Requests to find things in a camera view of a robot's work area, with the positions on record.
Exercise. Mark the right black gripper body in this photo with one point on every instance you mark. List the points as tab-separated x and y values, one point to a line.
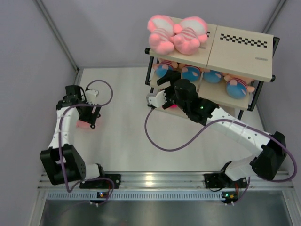
171	99

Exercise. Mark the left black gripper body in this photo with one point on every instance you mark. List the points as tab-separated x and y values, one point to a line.
86	115

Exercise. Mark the orange-faced blue doll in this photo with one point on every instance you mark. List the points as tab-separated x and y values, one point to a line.
190	72

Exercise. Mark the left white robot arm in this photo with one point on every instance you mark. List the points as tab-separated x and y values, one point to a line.
61	160

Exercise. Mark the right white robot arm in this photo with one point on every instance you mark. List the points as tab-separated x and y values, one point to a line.
267	150

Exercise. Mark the blue doll on middle shelf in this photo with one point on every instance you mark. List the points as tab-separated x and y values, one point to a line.
212	76

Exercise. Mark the beige three-tier shelf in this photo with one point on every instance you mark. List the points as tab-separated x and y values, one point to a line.
229	69

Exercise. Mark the right pink plush toy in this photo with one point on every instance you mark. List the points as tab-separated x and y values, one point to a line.
190	33

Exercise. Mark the pink plush toy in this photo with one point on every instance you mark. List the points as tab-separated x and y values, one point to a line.
190	33
161	30

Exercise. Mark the left pink plush toy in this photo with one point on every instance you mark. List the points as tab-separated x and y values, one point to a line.
161	30

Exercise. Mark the blue striped doll right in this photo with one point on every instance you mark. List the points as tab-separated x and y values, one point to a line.
237	86

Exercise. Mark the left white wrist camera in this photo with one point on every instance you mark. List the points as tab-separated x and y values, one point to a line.
91	96

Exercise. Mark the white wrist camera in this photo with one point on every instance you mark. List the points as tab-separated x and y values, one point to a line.
157	99
91	96

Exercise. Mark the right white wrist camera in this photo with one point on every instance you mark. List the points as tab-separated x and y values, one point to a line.
157	99

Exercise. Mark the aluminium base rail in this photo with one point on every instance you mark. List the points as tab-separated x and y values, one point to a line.
159	186

